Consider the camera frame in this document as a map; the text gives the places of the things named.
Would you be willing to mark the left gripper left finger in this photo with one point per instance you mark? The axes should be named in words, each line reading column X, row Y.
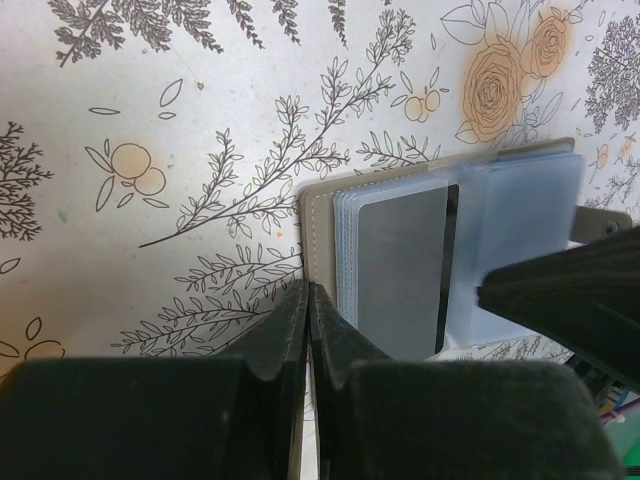
column 235, row 415

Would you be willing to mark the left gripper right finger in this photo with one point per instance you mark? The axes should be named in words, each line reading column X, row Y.
column 378, row 418

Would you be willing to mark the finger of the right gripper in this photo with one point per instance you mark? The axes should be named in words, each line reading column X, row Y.
column 585, row 298

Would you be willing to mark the grey card holder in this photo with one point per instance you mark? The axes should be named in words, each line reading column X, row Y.
column 513, row 205

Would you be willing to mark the black card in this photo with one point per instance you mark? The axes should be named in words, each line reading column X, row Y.
column 401, row 248

